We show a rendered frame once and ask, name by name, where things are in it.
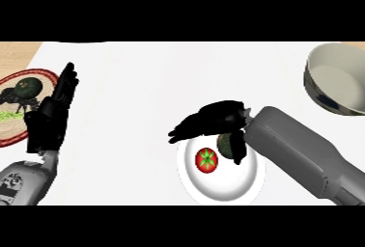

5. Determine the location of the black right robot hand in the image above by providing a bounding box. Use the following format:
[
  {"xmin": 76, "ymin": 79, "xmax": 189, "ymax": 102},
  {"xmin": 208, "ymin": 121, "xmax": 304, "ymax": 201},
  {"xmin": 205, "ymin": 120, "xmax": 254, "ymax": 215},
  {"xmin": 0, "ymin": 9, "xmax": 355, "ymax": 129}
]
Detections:
[{"xmin": 166, "ymin": 99, "xmax": 252, "ymax": 166}]

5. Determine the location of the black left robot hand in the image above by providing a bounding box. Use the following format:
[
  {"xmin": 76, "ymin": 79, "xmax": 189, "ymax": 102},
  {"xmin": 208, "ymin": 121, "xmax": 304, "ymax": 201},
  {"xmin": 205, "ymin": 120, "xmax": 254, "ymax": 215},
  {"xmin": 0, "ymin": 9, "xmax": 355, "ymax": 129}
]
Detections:
[{"xmin": 22, "ymin": 62, "xmax": 81, "ymax": 154}]

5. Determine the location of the red-rimmed patterned plate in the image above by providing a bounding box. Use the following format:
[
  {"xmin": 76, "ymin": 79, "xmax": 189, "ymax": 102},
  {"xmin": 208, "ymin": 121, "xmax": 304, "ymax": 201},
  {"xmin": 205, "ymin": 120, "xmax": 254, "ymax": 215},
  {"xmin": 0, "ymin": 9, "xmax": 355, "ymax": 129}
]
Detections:
[{"xmin": 0, "ymin": 68, "xmax": 60, "ymax": 149}]

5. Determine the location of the red tomato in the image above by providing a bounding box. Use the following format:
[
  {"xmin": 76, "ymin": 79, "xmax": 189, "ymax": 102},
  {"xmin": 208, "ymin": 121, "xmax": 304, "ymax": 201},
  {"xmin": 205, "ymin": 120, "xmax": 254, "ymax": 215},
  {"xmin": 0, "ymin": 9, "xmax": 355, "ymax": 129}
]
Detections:
[{"xmin": 193, "ymin": 147, "xmax": 220, "ymax": 175}]

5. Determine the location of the white plate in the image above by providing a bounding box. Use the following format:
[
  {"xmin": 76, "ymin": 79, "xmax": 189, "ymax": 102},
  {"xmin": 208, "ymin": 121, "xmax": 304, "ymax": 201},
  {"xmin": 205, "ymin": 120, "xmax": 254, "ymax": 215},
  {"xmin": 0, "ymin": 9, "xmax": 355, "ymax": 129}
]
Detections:
[{"xmin": 177, "ymin": 133, "xmax": 265, "ymax": 205}]

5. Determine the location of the metal bowl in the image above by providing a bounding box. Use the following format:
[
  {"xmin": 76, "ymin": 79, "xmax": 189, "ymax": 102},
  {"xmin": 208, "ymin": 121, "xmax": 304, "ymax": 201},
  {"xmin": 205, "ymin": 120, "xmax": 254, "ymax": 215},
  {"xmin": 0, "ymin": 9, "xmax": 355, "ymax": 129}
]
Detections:
[{"xmin": 302, "ymin": 41, "xmax": 365, "ymax": 117}]

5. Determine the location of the dark green avocado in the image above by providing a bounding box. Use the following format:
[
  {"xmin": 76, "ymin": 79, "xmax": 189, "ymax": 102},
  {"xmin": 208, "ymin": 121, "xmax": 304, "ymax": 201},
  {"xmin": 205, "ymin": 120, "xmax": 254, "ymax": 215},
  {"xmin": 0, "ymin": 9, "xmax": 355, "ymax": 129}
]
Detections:
[{"xmin": 215, "ymin": 132, "xmax": 236, "ymax": 160}]

